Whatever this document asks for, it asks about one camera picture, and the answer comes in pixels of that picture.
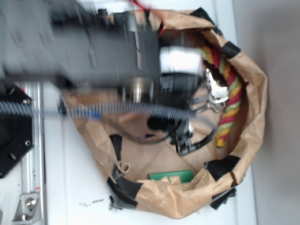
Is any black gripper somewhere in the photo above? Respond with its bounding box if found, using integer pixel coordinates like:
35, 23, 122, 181
122, 31, 204, 156

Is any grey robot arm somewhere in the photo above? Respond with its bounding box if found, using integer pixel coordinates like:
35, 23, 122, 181
0, 0, 210, 156

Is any silver key bunch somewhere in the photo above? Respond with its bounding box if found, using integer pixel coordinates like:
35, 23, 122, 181
191, 68, 229, 113

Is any green flat card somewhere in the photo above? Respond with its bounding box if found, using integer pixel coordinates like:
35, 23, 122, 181
149, 170, 194, 183

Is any brown paper bag bin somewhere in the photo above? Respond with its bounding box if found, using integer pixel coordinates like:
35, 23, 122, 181
74, 8, 268, 219

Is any red yellow green rope toy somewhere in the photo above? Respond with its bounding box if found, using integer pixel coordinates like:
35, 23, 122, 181
197, 46, 242, 148

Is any red wire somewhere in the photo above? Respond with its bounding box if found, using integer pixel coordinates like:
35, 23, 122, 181
127, 0, 167, 37

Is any black corrugated cable conduit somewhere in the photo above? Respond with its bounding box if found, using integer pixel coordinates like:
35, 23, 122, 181
0, 100, 218, 150

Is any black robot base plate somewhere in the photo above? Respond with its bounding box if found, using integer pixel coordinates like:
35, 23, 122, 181
0, 81, 33, 179

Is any aluminium extrusion rail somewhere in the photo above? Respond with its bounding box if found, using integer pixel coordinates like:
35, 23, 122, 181
19, 82, 46, 225

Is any silver corner bracket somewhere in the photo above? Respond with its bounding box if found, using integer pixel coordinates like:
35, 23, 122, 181
11, 193, 43, 225

